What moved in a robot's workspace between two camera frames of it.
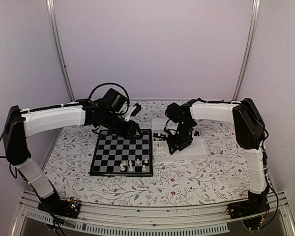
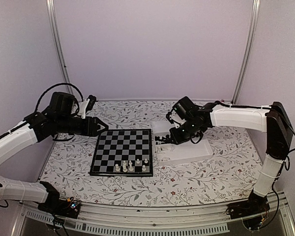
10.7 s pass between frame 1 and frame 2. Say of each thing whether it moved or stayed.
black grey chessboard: stayed
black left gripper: moved
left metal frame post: stayed
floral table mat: stayed
